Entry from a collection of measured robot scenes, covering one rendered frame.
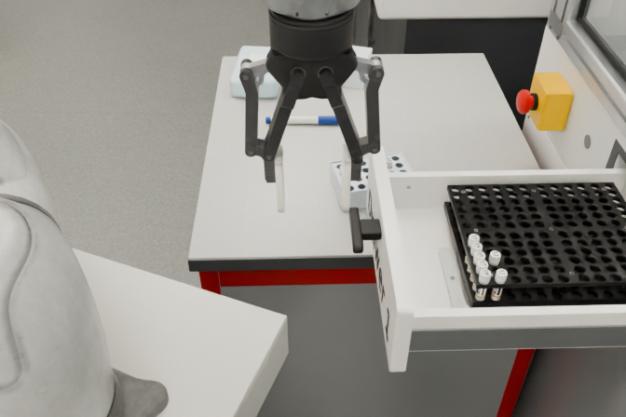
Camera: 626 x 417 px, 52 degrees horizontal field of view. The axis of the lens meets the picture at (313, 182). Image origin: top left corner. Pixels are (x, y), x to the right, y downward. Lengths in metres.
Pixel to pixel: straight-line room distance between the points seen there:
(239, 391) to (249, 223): 0.35
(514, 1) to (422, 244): 0.83
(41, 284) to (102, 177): 1.90
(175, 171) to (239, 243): 1.43
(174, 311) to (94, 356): 0.22
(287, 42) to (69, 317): 0.29
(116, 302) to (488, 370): 0.70
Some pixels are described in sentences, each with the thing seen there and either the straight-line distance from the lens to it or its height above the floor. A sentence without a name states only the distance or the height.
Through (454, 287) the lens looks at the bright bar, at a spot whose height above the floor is 0.85.
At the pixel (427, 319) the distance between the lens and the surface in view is 0.72.
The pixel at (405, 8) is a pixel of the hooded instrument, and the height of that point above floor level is 0.83.
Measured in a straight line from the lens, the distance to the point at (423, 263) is 0.85.
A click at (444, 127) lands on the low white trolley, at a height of 0.76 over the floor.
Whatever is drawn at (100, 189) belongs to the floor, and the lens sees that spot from 2.38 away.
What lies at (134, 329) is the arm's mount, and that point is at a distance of 0.80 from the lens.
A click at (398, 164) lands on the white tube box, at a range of 1.08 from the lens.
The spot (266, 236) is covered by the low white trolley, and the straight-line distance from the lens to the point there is 0.98.
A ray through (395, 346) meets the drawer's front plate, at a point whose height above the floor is 0.87.
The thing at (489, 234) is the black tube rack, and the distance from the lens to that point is 0.81.
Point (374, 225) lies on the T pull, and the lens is 0.78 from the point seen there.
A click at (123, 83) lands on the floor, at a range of 2.98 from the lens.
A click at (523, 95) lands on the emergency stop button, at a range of 1.11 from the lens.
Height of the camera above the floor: 1.44
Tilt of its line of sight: 39 degrees down
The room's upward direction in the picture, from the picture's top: straight up
